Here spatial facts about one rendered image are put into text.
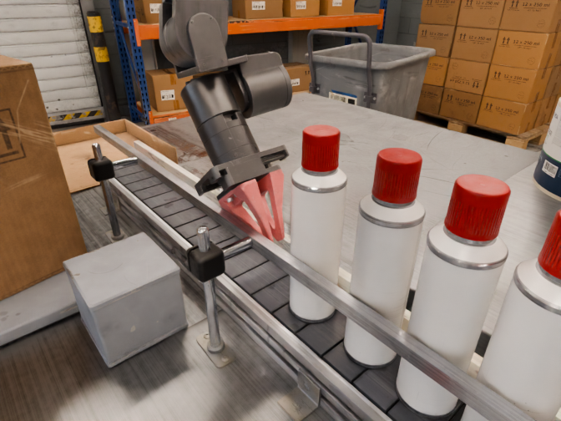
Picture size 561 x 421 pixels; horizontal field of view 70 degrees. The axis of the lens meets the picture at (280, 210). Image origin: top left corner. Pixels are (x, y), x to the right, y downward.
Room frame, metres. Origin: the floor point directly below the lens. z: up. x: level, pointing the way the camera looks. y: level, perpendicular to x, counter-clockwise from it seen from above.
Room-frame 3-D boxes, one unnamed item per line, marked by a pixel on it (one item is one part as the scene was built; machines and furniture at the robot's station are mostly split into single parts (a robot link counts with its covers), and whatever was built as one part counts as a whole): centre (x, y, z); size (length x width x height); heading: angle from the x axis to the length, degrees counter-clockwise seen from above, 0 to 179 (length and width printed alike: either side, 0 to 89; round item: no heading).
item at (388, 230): (0.28, -0.09, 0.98); 0.05 x 0.05 x 0.20
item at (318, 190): (0.34, -0.04, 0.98); 0.05 x 0.05 x 0.20
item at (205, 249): (0.34, 0.06, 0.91); 0.07 x 0.03 x 0.16; 130
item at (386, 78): (2.87, -0.61, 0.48); 0.89 x 0.63 x 0.96; 141
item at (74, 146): (0.89, 0.43, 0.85); 0.30 x 0.26 x 0.04; 40
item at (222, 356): (0.32, 0.07, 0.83); 0.06 x 0.03 x 0.01; 38
